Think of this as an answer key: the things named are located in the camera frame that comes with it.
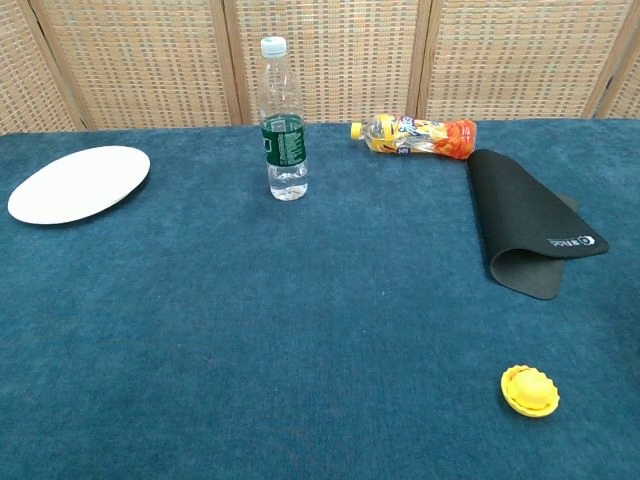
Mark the clear water bottle green label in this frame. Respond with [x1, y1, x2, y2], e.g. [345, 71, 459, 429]
[257, 36, 309, 202]

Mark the blue table cloth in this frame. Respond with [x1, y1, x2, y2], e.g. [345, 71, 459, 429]
[0, 118, 640, 480]

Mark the orange juice bottle yellow cap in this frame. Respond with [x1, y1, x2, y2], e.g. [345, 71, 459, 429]
[349, 113, 478, 161]

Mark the woven bamboo screen panel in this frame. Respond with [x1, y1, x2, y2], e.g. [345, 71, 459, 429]
[222, 0, 434, 125]
[0, 0, 86, 135]
[417, 0, 634, 121]
[597, 0, 640, 120]
[29, 0, 244, 131]

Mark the black folded mouse pad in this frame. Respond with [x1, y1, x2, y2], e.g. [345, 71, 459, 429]
[467, 148, 610, 301]

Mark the yellow fluted tart mould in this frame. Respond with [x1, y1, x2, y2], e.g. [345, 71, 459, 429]
[500, 365, 561, 419]

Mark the white round plate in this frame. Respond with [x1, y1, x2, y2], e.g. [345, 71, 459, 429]
[7, 145, 151, 225]

